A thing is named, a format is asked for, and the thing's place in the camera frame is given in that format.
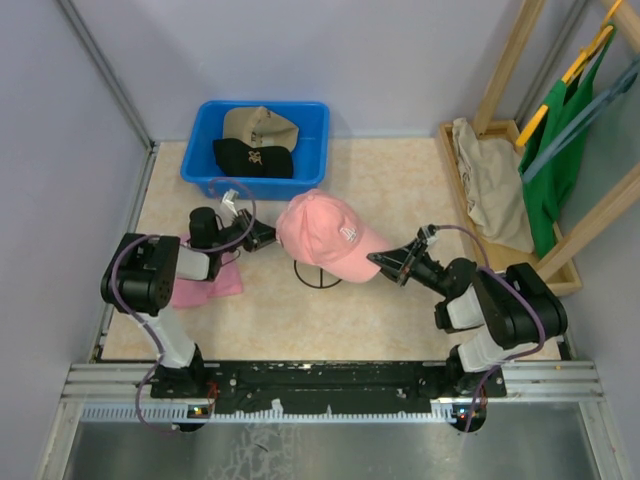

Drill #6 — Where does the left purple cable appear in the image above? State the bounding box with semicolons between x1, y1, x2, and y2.
109;177;259;439

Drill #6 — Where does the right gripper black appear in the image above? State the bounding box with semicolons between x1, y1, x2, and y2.
367;238;452;298

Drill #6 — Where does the pink folded cloth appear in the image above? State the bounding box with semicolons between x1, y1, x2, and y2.
170;251;244;309

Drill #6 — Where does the black wire hat stand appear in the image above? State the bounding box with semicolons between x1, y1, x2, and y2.
293;260;341;290

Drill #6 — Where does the grey blue hanger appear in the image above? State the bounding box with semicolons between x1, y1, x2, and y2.
521;56;639;184

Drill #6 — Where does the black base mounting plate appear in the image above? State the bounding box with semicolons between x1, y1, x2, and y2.
150;361;475;414

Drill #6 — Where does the wooden clothes rack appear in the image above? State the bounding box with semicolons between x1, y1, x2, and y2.
439;1;639;297

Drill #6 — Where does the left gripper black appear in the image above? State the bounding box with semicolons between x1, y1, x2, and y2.
212;208;284;254

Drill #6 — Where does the yellow hanger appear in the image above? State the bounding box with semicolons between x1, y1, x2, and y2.
515;0;624;148

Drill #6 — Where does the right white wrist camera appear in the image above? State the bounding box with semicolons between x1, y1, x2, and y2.
418;224;439;247

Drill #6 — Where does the green tank top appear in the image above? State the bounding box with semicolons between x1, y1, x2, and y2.
519;39;615;258

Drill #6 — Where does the tan baseball cap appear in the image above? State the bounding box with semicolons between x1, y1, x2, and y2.
223;106;299;152

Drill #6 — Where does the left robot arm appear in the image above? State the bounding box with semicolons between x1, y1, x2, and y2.
101;207;276;397

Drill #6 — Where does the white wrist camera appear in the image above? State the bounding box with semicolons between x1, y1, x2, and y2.
220;189;239;218
418;224;439;247

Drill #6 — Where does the blue plastic bin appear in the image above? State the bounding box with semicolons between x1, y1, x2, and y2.
180;100;330;201

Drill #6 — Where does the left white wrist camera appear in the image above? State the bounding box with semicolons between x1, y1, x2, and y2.
220;189;239;218

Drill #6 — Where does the aluminium rail frame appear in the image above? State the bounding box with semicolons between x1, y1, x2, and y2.
61;361;604;432

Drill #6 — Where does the pink baseball cap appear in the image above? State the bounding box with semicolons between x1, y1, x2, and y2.
276;189;391;283

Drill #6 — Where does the black baseball cap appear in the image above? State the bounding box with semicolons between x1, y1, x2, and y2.
212;138;294;179

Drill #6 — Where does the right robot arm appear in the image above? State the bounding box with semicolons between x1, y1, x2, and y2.
368;239;568;396

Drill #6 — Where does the beige cloth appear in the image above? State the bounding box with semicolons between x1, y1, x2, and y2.
452;118;534;253

